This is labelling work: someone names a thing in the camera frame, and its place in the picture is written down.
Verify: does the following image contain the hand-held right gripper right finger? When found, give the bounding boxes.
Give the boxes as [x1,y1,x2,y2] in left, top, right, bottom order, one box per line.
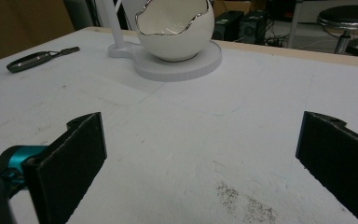
[295,110,358,224]

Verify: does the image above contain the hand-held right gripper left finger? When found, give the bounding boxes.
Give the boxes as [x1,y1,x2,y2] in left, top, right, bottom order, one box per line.
[21,112,108,224]

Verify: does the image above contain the white lamp stand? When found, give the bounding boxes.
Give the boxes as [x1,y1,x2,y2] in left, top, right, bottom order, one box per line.
[102,0,224,83]

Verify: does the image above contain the grey metal table leg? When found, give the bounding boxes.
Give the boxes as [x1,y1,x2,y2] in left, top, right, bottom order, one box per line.
[286,0,304,49]

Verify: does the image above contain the round black stool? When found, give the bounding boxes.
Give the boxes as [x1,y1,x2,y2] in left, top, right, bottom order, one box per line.
[316,5,358,56]

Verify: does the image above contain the black computer case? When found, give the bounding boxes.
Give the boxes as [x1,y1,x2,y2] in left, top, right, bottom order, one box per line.
[238,10,269,45]
[212,10,245,42]

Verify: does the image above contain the white eggshell-shaped bowl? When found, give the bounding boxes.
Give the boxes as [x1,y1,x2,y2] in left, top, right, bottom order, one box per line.
[134,0,215,63]

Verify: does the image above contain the brown cardboard box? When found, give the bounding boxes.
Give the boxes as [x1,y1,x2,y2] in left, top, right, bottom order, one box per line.
[212,0,254,17]

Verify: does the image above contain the black key fob with strap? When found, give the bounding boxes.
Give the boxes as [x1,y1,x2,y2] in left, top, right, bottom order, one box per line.
[6,46,81,75]

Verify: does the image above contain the black tangled cables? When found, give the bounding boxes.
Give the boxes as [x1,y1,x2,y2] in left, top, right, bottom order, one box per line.
[260,17,293,49]

